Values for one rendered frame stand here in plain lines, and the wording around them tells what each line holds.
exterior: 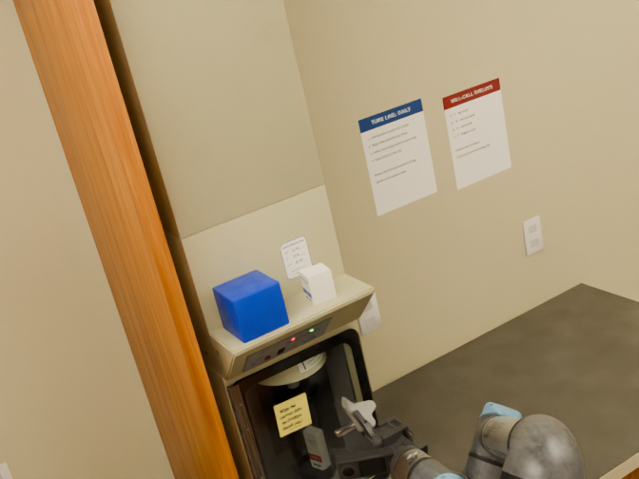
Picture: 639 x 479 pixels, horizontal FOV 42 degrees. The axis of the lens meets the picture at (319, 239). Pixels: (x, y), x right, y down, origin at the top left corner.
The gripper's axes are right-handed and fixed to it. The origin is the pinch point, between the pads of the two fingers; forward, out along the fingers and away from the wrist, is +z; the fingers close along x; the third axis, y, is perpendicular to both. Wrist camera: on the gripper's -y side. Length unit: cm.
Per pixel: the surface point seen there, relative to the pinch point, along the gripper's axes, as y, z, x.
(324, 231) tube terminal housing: 8.4, 5.6, 41.4
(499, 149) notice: 92, 48, 27
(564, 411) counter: 59, -1, -26
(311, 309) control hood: -2.6, -3.3, 31.0
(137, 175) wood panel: -28, -3, 67
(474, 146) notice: 83, 48, 31
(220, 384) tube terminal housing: -21.2, 8.4, 18.2
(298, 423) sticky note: -8.6, 4.3, 3.9
